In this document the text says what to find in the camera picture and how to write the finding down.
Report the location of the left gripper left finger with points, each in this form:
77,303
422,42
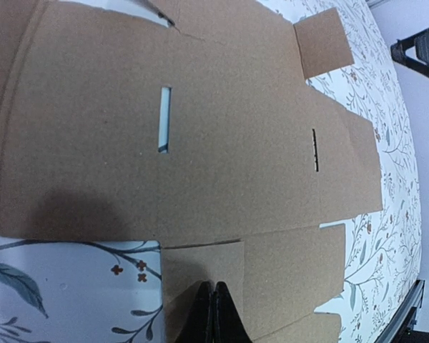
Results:
198,326

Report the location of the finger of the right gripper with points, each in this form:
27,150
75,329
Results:
413,52

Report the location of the floral patterned table mat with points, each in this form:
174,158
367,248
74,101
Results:
111,292

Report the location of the aluminium front rail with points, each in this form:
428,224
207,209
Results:
405,315

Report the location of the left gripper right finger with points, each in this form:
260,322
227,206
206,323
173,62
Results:
228,326

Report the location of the brown cardboard box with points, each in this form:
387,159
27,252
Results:
201,134

